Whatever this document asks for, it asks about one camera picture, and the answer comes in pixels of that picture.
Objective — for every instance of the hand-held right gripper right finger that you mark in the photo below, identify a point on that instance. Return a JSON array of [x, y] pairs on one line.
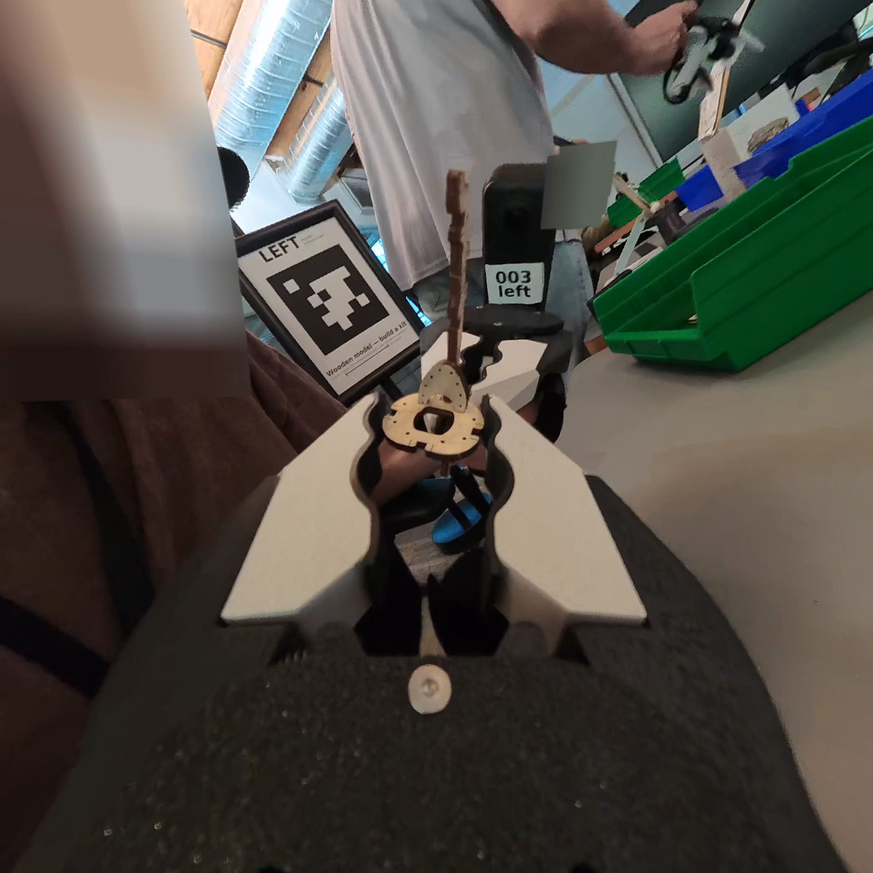
[[559, 539]]

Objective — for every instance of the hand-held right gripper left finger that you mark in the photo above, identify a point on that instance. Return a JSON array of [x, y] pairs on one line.
[[307, 539]]

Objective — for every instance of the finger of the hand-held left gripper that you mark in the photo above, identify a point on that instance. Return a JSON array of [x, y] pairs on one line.
[[518, 368], [436, 361]]

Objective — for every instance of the round wooden model disc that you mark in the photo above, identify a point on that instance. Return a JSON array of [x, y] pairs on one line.
[[402, 423]]

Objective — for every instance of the long wooden model strip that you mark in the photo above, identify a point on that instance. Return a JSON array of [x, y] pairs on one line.
[[455, 273]]

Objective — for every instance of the person's left hand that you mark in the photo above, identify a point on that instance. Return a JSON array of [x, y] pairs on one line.
[[406, 474]]

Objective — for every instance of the person's brown sweater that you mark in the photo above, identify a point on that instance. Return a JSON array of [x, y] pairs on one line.
[[204, 477]]

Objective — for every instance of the framed marker sign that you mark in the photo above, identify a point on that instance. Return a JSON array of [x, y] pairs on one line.
[[327, 307]]

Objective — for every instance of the green plastic bin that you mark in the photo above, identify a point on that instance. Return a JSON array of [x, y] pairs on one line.
[[750, 307]]

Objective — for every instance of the blue plastic bin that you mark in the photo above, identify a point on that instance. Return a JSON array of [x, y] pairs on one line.
[[818, 129]]

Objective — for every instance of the dark monitor screen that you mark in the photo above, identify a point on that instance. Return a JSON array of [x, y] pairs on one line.
[[784, 54]]

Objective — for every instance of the pale wooden model frame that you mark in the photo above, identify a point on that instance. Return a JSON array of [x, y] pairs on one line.
[[641, 218]]

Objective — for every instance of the large black duct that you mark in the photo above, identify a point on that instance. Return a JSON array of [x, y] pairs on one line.
[[232, 177]]

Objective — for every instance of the large silver ventilation duct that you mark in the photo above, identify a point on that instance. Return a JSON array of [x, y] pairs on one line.
[[266, 82]]

